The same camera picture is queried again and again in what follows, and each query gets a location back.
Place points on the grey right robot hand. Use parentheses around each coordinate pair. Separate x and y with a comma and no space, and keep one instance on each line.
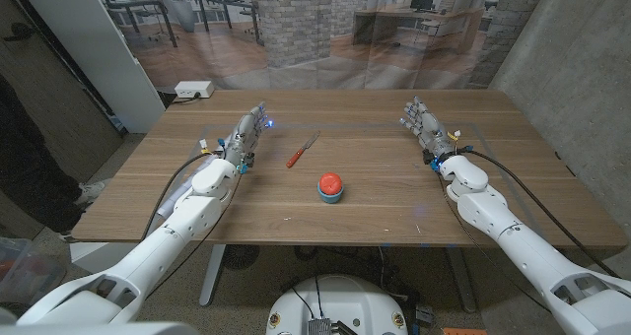
(432,133)

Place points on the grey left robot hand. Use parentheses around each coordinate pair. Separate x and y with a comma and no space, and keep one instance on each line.
(242,137)

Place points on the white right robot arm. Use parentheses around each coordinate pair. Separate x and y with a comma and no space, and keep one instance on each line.
(522,248)

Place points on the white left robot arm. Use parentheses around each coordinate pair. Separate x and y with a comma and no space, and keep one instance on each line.
(162,241)

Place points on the red ball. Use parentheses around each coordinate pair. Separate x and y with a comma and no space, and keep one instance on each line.
(330,181)

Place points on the white power outlet box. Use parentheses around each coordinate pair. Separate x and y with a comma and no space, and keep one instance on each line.
(193,88)

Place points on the long grey cup stack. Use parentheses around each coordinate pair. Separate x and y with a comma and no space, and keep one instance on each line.
(167,204)

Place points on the small blue cup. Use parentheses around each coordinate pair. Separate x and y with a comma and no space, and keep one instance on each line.
(330,198)

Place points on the printed office backdrop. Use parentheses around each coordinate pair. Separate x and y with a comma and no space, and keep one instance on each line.
(296,34)

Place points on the black round floor fan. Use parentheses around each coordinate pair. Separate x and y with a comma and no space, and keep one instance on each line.
(240,256)

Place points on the grey table leg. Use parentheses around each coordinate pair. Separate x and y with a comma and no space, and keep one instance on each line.
(212,276)
(462,281)

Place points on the white upright panel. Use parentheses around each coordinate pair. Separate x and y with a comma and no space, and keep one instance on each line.
(98,49)

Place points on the white robot torso base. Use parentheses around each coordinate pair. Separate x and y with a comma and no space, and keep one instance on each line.
(340,305)

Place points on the orange flat object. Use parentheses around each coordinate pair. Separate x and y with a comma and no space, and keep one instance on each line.
(463,331)

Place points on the clear plastic storage bin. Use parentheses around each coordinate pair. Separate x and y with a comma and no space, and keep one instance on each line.
(27,273)

